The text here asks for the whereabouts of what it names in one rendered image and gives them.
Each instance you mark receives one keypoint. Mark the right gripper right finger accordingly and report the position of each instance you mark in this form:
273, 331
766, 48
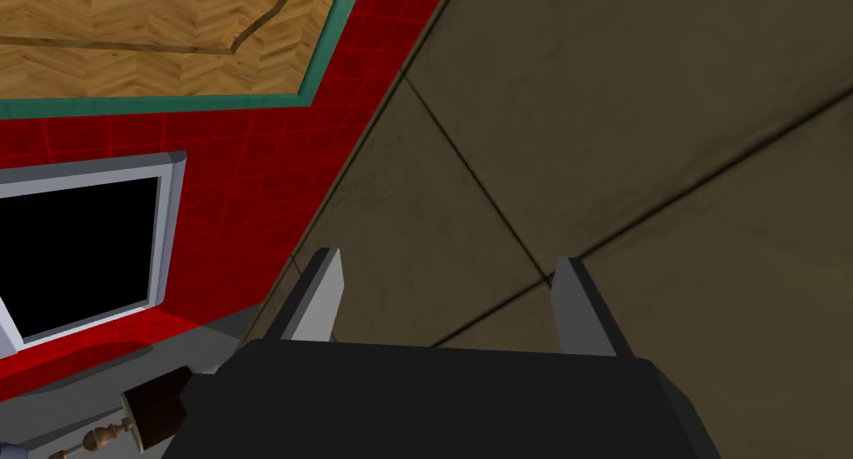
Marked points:
581, 312

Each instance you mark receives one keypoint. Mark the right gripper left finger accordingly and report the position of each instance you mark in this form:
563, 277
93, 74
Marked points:
317, 302

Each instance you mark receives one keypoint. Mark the table lamp with dark shade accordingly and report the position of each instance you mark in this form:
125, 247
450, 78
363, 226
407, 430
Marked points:
150, 409

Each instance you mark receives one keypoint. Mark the grey framed window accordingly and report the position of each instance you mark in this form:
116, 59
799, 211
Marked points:
80, 246

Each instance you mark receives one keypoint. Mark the wooden cupboard with green frame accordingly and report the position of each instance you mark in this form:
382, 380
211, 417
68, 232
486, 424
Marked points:
160, 36

